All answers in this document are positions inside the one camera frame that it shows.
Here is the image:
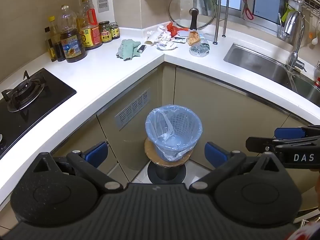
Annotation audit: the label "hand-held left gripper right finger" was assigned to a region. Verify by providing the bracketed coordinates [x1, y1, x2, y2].
[189, 142, 284, 192]

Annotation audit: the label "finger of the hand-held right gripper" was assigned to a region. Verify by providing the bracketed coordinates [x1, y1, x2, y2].
[246, 136, 320, 153]
[274, 124, 320, 140]

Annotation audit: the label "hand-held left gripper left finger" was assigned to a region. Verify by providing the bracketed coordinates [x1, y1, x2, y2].
[32, 141, 124, 192]

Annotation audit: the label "blue trash bin with bag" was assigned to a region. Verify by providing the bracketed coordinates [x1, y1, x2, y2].
[145, 104, 203, 162]

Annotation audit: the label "clear plastic bottle green label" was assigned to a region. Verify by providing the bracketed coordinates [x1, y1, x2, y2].
[189, 39, 210, 57]

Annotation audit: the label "green cloth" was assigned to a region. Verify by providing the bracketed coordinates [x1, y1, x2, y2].
[116, 39, 141, 61]

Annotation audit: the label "brown snack wrapper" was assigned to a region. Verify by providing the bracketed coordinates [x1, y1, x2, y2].
[187, 31, 202, 46]

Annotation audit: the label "red plastic bag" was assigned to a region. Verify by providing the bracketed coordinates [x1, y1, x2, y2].
[166, 22, 187, 37]

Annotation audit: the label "beige kitchen cabinet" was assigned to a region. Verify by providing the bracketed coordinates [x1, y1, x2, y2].
[0, 61, 320, 230]

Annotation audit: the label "round wooden stool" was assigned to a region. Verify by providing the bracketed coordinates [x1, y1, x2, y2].
[144, 139, 193, 184]

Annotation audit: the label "grey cabinet vent grille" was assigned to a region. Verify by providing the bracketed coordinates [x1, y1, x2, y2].
[114, 88, 150, 131]

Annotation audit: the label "stainless steel sink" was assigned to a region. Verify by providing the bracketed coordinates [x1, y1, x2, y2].
[223, 42, 320, 108]

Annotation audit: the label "black gas stove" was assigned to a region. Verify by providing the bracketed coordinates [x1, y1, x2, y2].
[0, 67, 77, 159]

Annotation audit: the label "person's red white clothing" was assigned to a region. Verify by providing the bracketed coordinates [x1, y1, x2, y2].
[285, 219, 320, 240]

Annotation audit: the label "chrome faucet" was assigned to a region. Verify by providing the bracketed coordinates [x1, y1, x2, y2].
[284, 10, 307, 73]

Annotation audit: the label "white spoon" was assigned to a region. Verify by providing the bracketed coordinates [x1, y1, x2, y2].
[311, 24, 319, 45]

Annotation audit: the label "large oil bottle blue label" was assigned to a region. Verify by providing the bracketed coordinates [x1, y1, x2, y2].
[57, 5, 87, 63]

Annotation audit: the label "large yellow label jar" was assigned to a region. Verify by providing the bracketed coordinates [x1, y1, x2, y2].
[99, 21, 112, 43]

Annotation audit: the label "green kitchen tool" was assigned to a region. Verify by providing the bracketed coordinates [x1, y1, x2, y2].
[281, 2, 295, 24]

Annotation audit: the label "small yellow label jar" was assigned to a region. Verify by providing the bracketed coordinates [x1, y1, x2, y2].
[109, 22, 120, 40]

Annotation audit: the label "yellow cap sauce bottle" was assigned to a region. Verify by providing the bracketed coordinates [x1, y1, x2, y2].
[48, 16, 60, 62]

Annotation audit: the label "window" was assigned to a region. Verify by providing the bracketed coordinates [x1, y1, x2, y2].
[226, 0, 288, 25]

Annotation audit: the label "metal dish rack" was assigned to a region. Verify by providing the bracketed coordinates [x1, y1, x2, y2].
[212, 0, 320, 45]

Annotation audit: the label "red scissors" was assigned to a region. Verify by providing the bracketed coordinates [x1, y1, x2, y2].
[239, 0, 254, 20]

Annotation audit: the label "glass pot lid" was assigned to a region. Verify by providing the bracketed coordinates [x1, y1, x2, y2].
[168, 0, 217, 32]

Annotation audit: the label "large oil bottle red handle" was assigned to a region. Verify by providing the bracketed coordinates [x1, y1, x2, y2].
[76, 0, 103, 50]

